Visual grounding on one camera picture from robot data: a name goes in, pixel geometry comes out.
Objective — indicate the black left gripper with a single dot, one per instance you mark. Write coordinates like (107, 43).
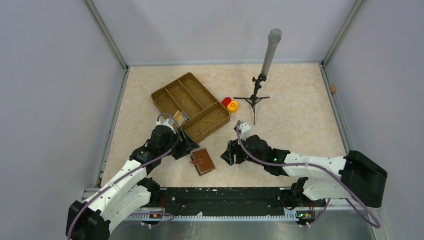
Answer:
(186, 146)

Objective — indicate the small wooden wall block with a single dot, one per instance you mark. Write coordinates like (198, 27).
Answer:
(332, 88)

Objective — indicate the brown leather card holder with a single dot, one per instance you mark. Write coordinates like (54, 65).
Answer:
(202, 161)

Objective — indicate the gold card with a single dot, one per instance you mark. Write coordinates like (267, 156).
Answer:
(181, 117)

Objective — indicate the woven brown divided tray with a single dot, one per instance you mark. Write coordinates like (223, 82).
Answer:
(188, 95)

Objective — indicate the aluminium frame rail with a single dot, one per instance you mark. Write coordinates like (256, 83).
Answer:
(338, 219)

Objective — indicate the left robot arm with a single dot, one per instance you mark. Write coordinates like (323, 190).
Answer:
(122, 185)

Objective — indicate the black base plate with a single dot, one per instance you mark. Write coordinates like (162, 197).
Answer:
(228, 202)

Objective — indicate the orange cylinder button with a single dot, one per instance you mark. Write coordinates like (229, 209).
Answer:
(233, 106)

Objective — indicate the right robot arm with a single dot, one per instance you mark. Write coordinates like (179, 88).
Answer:
(353, 177)

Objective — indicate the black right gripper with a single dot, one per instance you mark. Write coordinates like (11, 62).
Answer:
(229, 154)

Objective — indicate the black tripod stand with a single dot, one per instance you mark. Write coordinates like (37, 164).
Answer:
(253, 100)

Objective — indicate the grey tube on stand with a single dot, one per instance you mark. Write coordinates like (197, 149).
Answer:
(274, 38)

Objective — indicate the red cylinder button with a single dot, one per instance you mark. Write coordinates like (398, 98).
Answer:
(226, 101)

